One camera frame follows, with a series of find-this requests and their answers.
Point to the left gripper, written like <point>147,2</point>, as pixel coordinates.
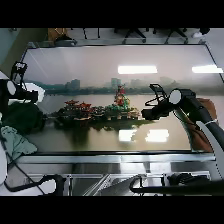
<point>28,96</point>

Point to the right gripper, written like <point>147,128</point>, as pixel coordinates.
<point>155,112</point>

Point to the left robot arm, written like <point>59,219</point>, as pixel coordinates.
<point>11,88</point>

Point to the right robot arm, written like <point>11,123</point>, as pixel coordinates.
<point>200,110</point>

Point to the dark green garment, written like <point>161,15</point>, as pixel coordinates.
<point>23,118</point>

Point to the light green garment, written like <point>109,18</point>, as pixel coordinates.
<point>16,143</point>

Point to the brown garment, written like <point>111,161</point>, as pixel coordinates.
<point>210,108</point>

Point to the black office chair base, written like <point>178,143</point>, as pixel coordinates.
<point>176,34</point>
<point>134,33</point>

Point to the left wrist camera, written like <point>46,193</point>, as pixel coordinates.
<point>19,68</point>

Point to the silver frame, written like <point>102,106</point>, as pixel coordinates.
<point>100,158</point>

